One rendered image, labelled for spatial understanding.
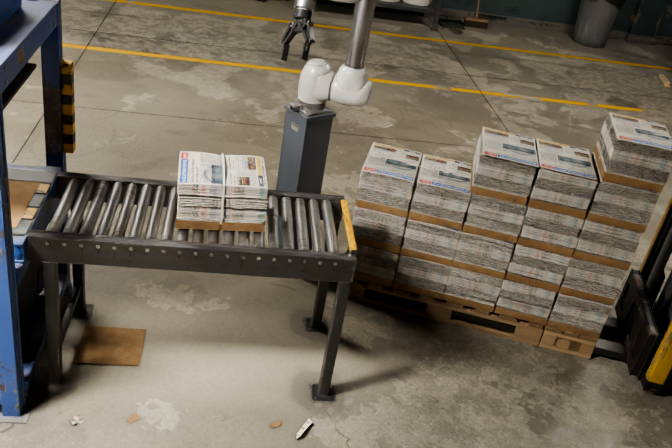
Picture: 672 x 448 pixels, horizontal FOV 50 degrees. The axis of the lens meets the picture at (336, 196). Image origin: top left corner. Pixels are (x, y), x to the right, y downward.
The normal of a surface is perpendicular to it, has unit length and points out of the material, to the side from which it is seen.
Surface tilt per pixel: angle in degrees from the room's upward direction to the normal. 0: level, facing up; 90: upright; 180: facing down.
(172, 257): 90
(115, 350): 0
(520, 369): 0
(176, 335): 0
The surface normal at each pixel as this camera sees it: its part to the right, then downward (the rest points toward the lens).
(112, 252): 0.09, 0.50
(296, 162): -0.77, 0.21
